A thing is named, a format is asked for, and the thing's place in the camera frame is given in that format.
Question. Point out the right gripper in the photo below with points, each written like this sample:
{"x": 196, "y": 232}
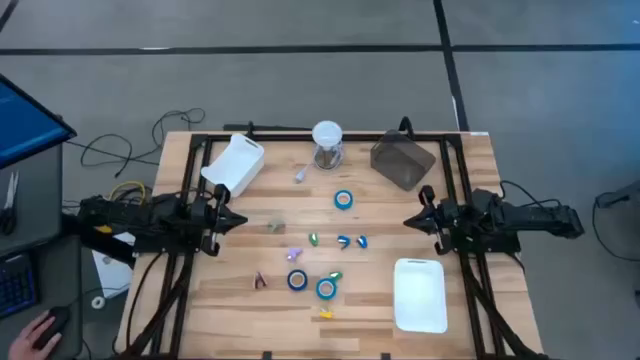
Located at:
{"x": 446, "y": 220}

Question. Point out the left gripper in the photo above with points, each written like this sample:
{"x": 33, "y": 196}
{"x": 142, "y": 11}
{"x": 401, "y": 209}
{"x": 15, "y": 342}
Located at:
{"x": 210, "y": 220}

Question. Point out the grey-green staple remover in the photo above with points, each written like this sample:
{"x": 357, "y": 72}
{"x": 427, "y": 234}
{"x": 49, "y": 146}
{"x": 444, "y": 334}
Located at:
{"x": 275, "y": 226}

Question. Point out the blue mini stapler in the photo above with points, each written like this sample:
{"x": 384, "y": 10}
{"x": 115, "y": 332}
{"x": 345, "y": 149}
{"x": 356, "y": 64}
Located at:
{"x": 362, "y": 242}

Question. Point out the pink staple remover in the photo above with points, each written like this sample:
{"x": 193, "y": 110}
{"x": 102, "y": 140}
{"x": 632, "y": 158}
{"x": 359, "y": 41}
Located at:
{"x": 259, "y": 281}

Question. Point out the purple staple remover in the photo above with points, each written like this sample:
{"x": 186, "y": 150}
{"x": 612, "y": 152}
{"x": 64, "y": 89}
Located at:
{"x": 294, "y": 254}

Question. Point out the blue staple remover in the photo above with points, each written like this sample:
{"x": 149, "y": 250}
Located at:
{"x": 343, "y": 242}

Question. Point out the dark blue tape roll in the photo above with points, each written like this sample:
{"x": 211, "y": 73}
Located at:
{"x": 289, "y": 280}

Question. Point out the green mini stapler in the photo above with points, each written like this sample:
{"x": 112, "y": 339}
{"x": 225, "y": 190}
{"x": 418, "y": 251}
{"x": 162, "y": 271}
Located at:
{"x": 313, "y": 239}
{"x": 336, "y": 275}

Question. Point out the light blue tape roll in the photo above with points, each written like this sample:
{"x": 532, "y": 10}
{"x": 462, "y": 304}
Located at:
{"x": 336, "y": 200}
{"x": 318, "y": 289}

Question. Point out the yellow mini stapler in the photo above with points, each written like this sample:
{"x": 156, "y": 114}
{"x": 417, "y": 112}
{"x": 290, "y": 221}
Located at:
{"x": 326, "y": 314}

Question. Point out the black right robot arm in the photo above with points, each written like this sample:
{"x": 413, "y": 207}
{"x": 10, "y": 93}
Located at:
{"x": 530, "y": 217}

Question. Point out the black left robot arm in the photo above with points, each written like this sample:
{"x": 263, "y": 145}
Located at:
{"x": 125, "y": 215}

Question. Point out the white plastic bin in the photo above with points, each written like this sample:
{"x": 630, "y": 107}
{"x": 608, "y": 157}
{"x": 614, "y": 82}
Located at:
{"x": 235, "y": 162}
{"x": 420, "y": 295}

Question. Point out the grey translucent plastic bin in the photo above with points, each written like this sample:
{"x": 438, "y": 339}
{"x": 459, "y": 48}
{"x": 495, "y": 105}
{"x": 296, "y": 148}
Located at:
{"x": 402, "y": 160}

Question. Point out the white mushroom table lamp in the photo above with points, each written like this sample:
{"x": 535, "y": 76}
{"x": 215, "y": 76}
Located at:
{"x": 327, "y": 134}

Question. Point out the white paper sheet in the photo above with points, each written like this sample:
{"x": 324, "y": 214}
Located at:
{"x": 115, "y": 275}

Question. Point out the grey desk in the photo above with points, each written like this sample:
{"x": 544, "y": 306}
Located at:
{"x": 40, "y": 200}

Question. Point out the black computer mouse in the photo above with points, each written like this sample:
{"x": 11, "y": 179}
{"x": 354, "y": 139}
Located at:
{"x": 57, "y": 320}

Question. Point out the scissors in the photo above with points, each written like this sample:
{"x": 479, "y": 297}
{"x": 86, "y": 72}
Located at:
{"x": 9, "y": 210}

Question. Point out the black computer keyboard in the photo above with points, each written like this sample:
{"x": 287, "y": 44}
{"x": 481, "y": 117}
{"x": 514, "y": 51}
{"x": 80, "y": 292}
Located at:
{"x": 15, "y": 285}

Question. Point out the computer monitor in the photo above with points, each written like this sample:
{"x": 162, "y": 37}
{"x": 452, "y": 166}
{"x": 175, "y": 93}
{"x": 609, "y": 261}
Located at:
{"x": 25, "y": 125}

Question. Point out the person's hand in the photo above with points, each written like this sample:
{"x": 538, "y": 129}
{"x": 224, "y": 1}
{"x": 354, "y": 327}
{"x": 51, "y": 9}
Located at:
{"x": 30, "y": 340}

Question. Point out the black frame hook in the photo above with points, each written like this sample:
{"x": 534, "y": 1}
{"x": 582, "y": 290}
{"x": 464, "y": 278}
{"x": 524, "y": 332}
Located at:
{"x": 250, "y": 129}
{"x": 401, "y": 127}

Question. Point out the black aluminium table frame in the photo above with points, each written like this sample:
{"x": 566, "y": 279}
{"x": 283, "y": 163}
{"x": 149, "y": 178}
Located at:
{"x": 285, "y": 136}

